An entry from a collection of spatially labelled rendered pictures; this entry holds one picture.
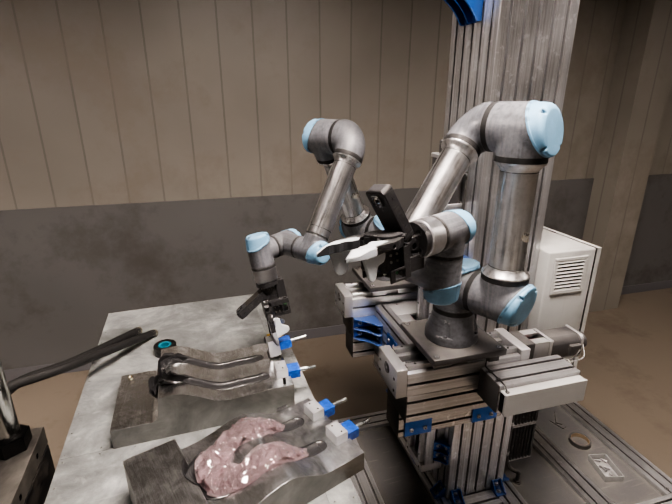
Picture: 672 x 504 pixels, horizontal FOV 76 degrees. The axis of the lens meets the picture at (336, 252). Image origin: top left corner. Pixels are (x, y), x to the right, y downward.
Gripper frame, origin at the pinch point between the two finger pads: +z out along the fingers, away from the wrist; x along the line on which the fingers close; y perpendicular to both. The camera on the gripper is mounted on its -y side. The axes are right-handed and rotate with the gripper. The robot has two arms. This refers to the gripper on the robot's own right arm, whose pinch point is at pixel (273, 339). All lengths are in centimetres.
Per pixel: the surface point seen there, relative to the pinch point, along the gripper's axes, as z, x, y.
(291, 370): 6.2, -12.4, 2.1
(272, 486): 11, -51, -12
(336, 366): 86, 125, 48
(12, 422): -2, -8, -72
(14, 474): 8, -16, -72
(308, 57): -111, 140, 71
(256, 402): 10.1, -16.8, -10.3
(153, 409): 4.8, -11.8, -38.0
